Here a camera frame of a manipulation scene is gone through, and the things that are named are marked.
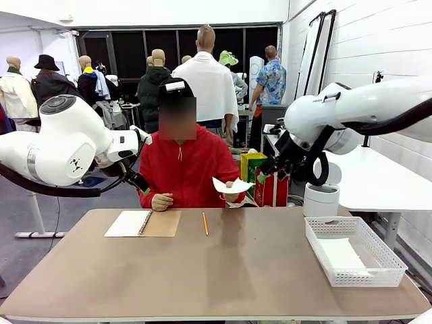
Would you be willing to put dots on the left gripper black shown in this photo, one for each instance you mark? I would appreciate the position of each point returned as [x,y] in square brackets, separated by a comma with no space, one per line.
[132,178]

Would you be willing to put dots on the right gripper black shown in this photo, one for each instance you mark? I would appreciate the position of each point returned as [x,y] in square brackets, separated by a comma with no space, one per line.
[289,152]

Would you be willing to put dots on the spiral notebook brown cover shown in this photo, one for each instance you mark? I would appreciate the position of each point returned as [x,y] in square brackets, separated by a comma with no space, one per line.
[163,222]

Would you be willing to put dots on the yellow pencil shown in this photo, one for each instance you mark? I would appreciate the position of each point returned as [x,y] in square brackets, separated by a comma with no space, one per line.
[205,223]

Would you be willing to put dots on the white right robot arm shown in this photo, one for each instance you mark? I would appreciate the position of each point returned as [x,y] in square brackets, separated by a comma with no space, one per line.
[320,111]

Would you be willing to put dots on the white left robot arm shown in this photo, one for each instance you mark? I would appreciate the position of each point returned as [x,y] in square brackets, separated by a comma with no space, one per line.
[67,145]

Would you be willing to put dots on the person's right forearm red sleeve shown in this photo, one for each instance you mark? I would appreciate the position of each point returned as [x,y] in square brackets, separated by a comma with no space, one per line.
[146,200]

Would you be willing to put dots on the person's right hand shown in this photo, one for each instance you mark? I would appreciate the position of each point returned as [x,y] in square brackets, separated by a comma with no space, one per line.
[162,202]

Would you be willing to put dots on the person's left hand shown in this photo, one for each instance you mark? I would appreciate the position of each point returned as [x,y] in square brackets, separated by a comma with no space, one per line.
[230,196]

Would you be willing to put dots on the red bag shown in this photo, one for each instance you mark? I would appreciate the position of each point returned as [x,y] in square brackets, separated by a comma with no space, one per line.
[281,193]

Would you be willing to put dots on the green box white print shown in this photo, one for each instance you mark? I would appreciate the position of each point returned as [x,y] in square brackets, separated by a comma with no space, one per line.
[252,170]

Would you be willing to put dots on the small white side table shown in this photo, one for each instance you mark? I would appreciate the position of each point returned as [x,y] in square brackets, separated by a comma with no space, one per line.
[275,195]

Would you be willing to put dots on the yellow-green box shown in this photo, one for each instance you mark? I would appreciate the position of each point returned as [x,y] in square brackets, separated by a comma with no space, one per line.
[249,158]

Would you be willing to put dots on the brown cardboard box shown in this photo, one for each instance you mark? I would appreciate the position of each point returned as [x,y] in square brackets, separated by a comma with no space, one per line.
[237,165]

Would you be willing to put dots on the brown cardboard piece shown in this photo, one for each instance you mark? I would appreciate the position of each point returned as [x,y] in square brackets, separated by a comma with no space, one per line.
[251,202]

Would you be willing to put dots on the person in red hoodie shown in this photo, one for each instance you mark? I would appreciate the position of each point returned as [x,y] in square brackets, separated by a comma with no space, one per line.
[189,168]

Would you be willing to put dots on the white round trash bin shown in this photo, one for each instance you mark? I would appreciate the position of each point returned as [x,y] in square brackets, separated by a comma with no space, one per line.
[319,202]

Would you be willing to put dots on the grey bin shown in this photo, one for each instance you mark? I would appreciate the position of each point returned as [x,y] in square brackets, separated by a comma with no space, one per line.
[273,114]

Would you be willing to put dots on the mannequin in dark green hoodie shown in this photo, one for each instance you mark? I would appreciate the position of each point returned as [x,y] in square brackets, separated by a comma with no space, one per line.
[148,101]

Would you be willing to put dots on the white tower fan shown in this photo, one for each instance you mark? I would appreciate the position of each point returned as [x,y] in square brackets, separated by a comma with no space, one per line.
[255,67]

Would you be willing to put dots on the black-framed white panel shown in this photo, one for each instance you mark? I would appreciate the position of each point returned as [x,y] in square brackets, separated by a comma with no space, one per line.
[303,67]
[325,60]

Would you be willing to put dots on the black baseball cap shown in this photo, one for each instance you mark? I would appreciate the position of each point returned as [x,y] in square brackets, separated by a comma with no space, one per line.
[184,89]

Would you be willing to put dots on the white table leg base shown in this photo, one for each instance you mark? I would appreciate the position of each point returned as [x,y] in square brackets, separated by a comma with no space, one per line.
[40,234]

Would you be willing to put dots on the mannequin black jacket yellow collar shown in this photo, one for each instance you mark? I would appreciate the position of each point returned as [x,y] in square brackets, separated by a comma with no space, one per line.
[87,87]

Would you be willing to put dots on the mannequin with green hat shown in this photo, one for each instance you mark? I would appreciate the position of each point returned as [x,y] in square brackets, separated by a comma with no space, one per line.
[227,58]

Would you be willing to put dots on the bare mannequin head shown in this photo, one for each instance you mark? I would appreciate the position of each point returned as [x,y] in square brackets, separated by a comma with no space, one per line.
[149,60]
[186,59]

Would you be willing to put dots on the white perforated plastic basket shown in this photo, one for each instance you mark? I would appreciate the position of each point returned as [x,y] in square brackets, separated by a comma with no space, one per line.
[381,249]

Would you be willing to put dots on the dark glazed garage door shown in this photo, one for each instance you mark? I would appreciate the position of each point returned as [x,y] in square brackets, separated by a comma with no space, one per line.
[128,50]

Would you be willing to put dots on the mannequin with black hat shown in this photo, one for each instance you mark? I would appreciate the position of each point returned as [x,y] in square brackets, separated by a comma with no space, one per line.
[50,84]

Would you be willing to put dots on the mannequin in cream jacket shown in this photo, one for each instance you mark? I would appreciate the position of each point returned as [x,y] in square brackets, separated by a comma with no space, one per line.
[17,94]

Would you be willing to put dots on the right arm white wrist camera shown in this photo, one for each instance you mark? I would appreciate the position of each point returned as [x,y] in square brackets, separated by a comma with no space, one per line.
[272,129]

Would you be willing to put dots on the arm white wrist camera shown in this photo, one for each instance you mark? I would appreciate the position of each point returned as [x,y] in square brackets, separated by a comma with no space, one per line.
[141,135]
[272,129]

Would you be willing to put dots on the left arm white wrist camera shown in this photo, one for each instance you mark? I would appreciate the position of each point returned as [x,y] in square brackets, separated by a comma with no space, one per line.
[141,135]

